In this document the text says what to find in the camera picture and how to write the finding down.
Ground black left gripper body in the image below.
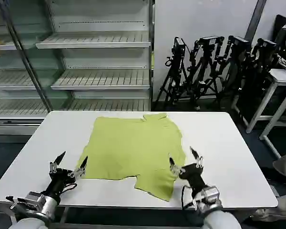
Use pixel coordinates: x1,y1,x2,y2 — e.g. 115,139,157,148
41,167,78,197

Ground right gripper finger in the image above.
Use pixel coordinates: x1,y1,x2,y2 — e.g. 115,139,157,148
168,156,186,179
189,146,204,169

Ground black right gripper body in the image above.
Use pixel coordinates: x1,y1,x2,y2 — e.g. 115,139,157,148
178,163,207,192

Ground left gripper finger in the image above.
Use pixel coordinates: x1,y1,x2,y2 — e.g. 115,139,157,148
67,155,89,178
49,150,67,174

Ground white table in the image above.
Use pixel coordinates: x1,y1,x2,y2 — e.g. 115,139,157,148
0,110,279,226

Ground green shirt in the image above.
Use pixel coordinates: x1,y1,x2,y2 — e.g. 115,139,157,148
76,112,187,203

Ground person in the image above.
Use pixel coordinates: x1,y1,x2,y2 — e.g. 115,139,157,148
249,149,286,224

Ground glass-fronted shelf cabinet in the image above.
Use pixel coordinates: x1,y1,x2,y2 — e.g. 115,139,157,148
0,0,53,135

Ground slanted steel pole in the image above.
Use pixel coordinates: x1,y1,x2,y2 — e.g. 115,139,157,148
0,0,53,113

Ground empty white shelf unit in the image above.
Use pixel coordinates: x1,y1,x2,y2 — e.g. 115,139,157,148
35,0,156,113

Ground grey slanted beam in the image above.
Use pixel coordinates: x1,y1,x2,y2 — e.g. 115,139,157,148
245,0,267,45

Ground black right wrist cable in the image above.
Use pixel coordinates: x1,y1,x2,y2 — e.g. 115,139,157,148
180,185,199,211

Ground black tripod with camera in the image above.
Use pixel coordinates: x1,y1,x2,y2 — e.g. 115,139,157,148
187,35,226,111
154,36,190,107
219,35,252,113
249,37,281,96

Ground white metal frame stand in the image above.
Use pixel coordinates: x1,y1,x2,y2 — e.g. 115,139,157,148
230,68,286,160

